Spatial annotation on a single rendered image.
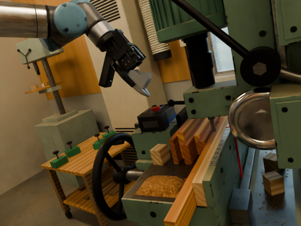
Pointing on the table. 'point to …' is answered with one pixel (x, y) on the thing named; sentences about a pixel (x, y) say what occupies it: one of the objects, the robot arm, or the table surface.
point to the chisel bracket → (209, 100)
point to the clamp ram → (181, 117)
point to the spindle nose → (200, 60)
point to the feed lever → (279, 71)
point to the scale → (220, 147)
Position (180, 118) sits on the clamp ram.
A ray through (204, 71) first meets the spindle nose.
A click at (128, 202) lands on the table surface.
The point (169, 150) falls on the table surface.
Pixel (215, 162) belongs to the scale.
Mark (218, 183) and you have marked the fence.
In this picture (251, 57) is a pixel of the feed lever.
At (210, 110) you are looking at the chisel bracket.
